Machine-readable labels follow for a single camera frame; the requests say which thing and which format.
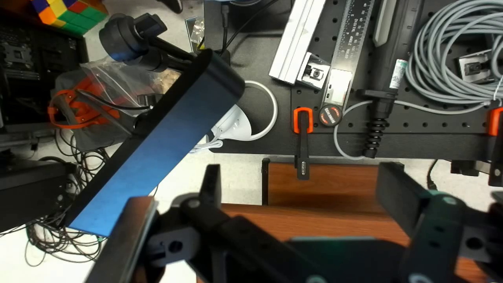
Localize orange black bar clamp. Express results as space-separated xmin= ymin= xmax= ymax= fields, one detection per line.
xmin=293 ymin=107 xmax=315 ymax=181
xmin=486 ymin=106 xmax=503 ymax=187

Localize coil of grey cable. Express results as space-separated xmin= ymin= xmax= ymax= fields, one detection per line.
xmin=405 ymin=0 xmax=503 ymax=105

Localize black computer board case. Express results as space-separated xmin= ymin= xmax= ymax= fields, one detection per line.
xmin=0 ymin=16 xmax=89 ymax=136

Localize multicolour puzzle cube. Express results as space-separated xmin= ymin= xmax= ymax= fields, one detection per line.
xmin=31 ymin=0 xmax=109 ymax=36

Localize white power adapter with cable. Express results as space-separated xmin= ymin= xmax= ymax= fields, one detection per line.
xmin=189 ymin=80 xmax=278 ymax=154

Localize aluminium extrusion rail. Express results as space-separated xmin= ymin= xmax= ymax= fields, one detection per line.
xmin=269 ymin=0 xmax=327 ymax=85

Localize small clear plastic packet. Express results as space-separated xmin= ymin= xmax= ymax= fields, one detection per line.
xmin=185 ymin=16 xmax=206 ymax=52

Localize clear plastic bag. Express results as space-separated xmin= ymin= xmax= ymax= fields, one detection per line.
xmin=54 ymin=55 xmax=182 ymax=152

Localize silver corner bracket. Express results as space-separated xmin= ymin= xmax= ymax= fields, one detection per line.
xmin=458 ymin=49 xmax=496 ymax=85
xmin=296 ymin=52 xmax=331 ymax=89

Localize black digital angle ruler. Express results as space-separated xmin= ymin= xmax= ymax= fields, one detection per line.
xmin=318 ymin=0 xmax=374 ymax=127

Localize black box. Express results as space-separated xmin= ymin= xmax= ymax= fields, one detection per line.
xmin=0 ymin=159 xmax=78 ymax=233

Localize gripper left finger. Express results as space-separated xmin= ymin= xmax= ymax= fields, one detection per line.
xmin=134 ymin=164 xmax=327 ymax=283

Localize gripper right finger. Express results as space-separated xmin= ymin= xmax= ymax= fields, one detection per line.
xmin=376 ymin=162 xmax=503 ymax=283

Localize tangle of black cables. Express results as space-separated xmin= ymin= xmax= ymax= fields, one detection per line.
xmin=0 ymin=128 xmax=158 ymax=268

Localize orange handled scissors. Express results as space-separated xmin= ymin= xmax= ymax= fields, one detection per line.
xmin=47 ymin=78 xmax=136 ymax=132

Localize black cable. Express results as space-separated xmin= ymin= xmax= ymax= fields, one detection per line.
xmin=196 ymin=0 xmax=280 ymax=53

